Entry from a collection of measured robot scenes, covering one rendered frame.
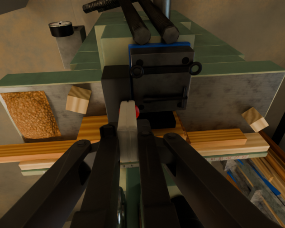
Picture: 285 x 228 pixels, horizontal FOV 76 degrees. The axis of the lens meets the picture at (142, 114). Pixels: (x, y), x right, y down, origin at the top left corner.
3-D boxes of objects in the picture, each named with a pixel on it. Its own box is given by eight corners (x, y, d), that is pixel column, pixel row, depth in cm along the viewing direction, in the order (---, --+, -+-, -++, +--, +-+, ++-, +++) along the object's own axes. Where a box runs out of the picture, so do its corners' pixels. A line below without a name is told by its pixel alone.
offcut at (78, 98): (88, 103, 39) (85, 114, 36) (69, 99, 38) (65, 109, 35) (92, 90, 37) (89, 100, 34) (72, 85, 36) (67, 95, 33)
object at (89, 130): (175, 110, 42) (184, 134, 36) (174, 116, 43) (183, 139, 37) (83, 116, 41) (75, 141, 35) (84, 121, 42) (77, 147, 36)
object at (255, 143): (258, 132, 49) (270, 145, 45) (255, 137, 50) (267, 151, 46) (27, 148, 46) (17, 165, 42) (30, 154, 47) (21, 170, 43)
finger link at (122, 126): (130, 163, 15) (120, 163, 15) (129, 125, 21) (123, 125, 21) (126, 129, 13) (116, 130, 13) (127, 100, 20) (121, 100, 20)
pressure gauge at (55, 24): (75, 19, 55) (68, 25, 49) (78, 32, 57) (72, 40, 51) (54, 20, 55) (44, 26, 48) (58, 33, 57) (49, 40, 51)
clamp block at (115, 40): (183, 21, 34) (199, 33, 27) (176, 86, 42) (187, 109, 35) (102, 25, 33) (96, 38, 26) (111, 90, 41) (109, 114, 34)
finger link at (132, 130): (126, 129, 13) (137, 128, 13) (127, 100, 20) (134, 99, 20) (130, 163, 15) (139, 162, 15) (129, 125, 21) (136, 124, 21)
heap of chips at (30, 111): (43, 90, 37) (38, 97, 34) (61, 135, 44) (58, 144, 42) (0, 92, 36) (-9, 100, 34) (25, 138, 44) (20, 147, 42)
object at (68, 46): (84, 24, 62) (79, 29, 56) (91, 59, 70) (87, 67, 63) (59, 25, 62) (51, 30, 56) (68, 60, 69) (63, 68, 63)
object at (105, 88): (188, 40, 27) (201, 53, 23) (181, 102, 34) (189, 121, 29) (99, 45, 27) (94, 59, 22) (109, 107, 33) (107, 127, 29)
